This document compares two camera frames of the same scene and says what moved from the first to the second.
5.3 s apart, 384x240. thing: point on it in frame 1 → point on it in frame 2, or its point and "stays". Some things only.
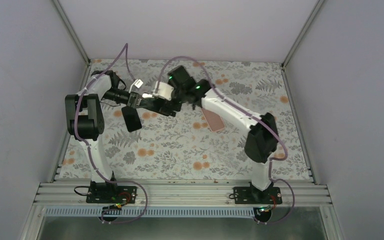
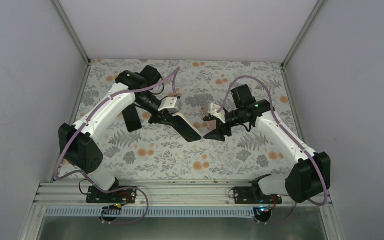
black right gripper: x=165 y=107 → x=220 y=126
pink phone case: x=213 y=120 stays
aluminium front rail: x=184 y=194 stays
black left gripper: x=133 y=99 → x=159 y=118
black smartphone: x=131 y=118 stays
